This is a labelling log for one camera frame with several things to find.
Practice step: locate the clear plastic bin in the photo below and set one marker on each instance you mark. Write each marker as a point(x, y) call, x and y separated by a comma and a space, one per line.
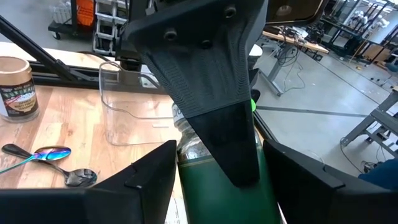
point(133, 130)

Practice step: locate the grey metal stand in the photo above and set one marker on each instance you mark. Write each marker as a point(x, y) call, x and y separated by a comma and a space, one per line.
point(373, 121)

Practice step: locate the green lid spice jar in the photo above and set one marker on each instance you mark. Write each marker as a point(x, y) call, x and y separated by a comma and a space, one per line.
point(211, 193)

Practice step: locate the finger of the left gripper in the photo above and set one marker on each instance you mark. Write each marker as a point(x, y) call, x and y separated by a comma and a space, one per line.
point(202, 77)

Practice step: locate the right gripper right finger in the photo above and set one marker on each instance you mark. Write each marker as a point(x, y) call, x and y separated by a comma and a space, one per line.
point(311, 199)

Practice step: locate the orange crate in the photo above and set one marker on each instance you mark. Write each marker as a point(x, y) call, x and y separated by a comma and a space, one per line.
point(84, 12)

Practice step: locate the person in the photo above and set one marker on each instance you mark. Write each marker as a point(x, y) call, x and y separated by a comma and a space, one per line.
point(381, 174)

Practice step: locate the wooden workbench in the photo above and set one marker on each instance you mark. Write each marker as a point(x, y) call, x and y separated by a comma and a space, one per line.
point(295, 42)

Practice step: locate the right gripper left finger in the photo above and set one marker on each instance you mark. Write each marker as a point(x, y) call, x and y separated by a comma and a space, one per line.
point(124, 202)

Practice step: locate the gold lid seasoning jar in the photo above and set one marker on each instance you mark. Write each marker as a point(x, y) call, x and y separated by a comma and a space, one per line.
point(18, 93)

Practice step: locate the black metal spoon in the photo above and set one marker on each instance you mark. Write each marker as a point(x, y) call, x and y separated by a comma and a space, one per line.
point(81, 178)

